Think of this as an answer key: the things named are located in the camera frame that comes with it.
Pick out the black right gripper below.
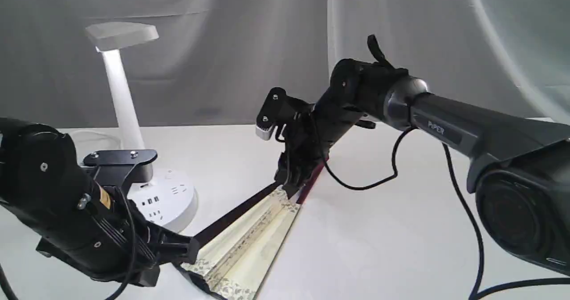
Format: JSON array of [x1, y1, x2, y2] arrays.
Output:
[[275, 91, 364, 199]]

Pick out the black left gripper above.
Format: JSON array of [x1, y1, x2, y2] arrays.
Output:
[[35, 193, 200, 287]]

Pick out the folding paper fan dark ribs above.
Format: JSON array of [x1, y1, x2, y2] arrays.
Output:
[[173, 165, 323, 300]]

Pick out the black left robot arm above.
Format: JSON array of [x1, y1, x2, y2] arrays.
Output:
[[0, 118, 200, 287]]

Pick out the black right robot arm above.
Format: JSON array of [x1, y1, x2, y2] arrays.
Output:
[[257, 35, 570, 276]]

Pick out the white desk lamp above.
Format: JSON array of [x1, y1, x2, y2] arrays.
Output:
[[86, 22, 198, 233]]

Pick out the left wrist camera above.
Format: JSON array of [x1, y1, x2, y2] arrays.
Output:
[[83, 149, 158, 193]]

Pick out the white power cable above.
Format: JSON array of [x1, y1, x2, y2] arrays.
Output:
[[67, 129, 121, 149]]

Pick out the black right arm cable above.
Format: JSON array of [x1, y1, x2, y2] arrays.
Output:
[[312, 118, 570, 300]]

